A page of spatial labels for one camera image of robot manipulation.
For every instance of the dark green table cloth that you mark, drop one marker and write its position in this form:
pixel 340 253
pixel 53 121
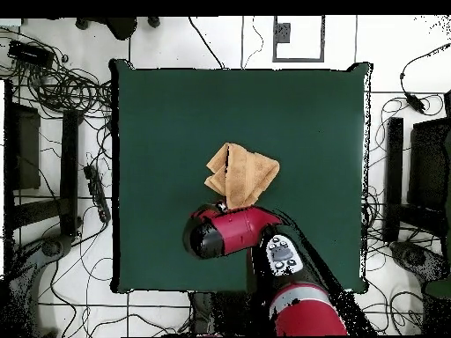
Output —
pixel 158 123

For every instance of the orange terry towel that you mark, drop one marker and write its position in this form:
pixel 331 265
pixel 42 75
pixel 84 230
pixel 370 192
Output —
pixel 243 176

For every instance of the grey square plate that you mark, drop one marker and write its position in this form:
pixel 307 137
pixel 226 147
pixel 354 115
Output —
pixel 282 32

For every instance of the black upright bar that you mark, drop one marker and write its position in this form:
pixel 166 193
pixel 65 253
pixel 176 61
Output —
pixel 394 158
pixel 68 158

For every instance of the black chair base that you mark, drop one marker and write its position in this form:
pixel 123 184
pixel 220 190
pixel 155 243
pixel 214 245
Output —
pixel 121 26

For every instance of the grey rectangular floor frame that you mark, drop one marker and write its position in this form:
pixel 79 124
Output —
pixel 322 38

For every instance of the black cabinet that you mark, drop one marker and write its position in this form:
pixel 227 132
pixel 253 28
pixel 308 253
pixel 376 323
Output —
pixel 28 148
pixel 428 162

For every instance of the grey stand foot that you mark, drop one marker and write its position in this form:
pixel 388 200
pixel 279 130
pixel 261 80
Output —
pixel 412 257

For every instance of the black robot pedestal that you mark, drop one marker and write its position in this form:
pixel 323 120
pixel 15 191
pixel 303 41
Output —
pixel 218 313

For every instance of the long black power strip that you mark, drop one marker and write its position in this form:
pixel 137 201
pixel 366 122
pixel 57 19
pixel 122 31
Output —
pixel 97 192

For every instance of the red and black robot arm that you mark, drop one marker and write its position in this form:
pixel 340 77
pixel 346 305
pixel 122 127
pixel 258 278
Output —
pixel 239 229

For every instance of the black device box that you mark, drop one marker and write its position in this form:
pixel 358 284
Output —
pixel 30 53

